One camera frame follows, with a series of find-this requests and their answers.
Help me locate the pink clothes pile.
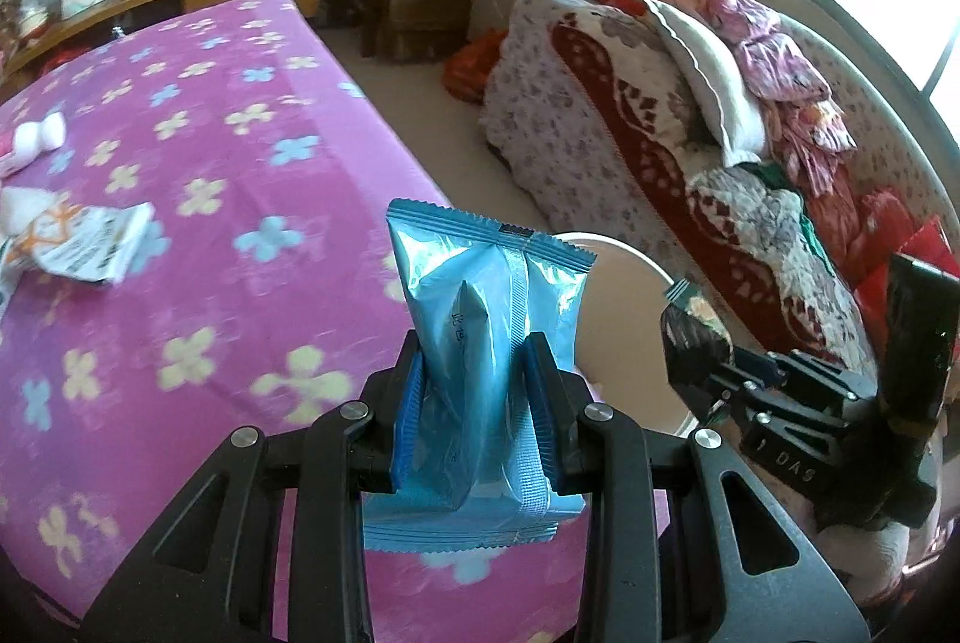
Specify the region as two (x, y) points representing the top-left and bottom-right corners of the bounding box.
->
(674, 0), (857, 198)

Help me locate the blue foil snack packet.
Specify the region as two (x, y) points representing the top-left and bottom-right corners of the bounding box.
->
(364, 199), (596, 554)

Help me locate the floral covered sofa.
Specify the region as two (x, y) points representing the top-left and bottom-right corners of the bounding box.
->
(476, 0), (960, 390)

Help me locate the white trash bucket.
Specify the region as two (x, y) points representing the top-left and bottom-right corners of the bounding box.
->
(560, 232), (697, 436)

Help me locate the white pink-label plastic bottle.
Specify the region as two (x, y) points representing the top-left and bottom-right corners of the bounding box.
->
(0, 111), (67, 180)

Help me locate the green white milk carton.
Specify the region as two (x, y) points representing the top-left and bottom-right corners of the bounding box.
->
(0, 238), (23, 318)

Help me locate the dark snack wrapper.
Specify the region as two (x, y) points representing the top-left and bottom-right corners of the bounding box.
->
(661, 279), (734, 370)

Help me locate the red patterned blanket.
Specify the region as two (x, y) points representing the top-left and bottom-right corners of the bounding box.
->
(550, 17), (875, 372)

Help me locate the pink floral tablecloth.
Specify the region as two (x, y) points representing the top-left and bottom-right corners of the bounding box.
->
(2, 0), (438, 627)

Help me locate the orange red floor bag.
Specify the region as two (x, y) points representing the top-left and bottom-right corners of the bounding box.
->
(441, 28), (508, 105)

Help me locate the white pillow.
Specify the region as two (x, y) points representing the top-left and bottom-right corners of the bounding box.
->
(644, 0), (768, 166)

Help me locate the printed white orange wrapper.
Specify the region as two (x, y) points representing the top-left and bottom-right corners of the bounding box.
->
(2, 188), (155, 285)

